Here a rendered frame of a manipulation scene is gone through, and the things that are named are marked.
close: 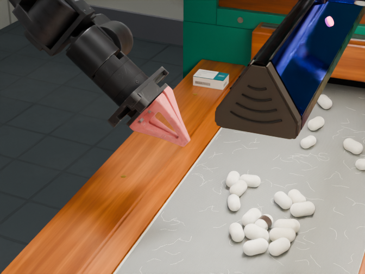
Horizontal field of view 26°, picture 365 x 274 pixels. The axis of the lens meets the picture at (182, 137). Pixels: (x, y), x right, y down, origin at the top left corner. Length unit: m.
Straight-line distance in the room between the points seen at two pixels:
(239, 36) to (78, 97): 1.76
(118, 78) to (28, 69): 2.51
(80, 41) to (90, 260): 0.29
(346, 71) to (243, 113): 0.76
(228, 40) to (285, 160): 0.37
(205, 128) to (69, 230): 0.37
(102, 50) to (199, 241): 0.29
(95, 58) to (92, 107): 2.10
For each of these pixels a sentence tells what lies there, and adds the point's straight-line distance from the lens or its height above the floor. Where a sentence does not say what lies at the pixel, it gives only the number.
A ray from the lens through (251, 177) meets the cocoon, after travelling 1.22.
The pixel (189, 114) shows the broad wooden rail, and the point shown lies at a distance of 1.38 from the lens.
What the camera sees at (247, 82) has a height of 1.09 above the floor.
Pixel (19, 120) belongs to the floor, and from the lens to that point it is 3.11.
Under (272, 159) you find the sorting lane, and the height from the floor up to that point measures 0.74.
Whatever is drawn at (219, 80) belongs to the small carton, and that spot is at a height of 0.78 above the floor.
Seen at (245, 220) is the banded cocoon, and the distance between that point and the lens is 1.12.
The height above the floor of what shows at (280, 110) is 1.07.
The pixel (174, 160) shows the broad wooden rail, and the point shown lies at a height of 0.76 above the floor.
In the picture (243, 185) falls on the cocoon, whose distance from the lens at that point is 1.20.
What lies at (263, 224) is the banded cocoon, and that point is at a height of 0.76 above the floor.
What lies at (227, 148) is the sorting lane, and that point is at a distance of 1.33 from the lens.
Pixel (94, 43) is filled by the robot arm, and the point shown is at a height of 1.00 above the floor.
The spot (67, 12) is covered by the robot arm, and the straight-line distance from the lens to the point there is 1.07.
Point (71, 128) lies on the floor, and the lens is 3.02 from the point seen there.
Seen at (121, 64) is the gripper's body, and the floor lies 0.97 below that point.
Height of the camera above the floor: 1.38
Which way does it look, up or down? 28 degrees down
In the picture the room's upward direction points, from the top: straight up
